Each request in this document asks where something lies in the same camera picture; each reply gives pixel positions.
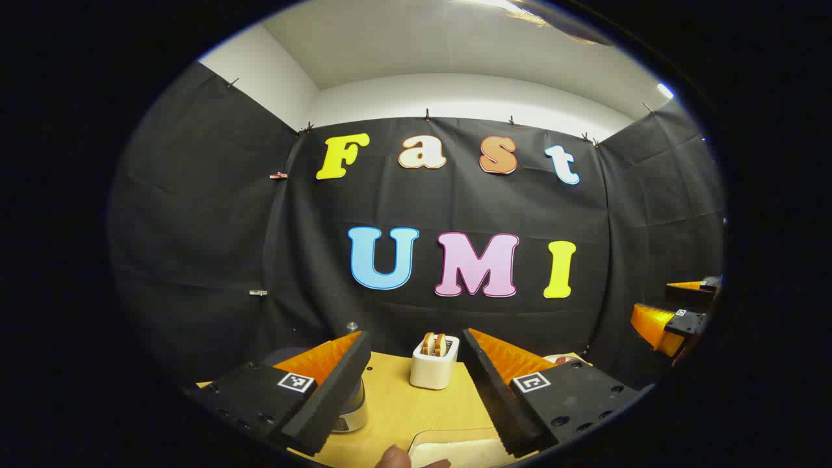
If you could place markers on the round white plate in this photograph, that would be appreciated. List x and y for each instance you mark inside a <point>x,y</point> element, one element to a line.
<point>554,358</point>

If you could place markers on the toasted bread slice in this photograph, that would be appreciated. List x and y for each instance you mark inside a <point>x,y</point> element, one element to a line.
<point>428,343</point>
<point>441,344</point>

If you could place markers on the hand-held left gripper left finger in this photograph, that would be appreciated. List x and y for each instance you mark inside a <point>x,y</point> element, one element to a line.
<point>325,396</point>

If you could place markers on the white toaster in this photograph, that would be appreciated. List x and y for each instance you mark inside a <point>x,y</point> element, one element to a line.
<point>432,370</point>

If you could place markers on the dark grey rice cooker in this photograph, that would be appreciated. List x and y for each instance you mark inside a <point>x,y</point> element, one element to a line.
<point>351,409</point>

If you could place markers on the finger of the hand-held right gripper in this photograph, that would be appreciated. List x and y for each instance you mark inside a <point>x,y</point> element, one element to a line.
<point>656,325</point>
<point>692,290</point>

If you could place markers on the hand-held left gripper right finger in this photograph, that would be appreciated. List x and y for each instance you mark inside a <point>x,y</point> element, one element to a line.
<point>497,396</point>

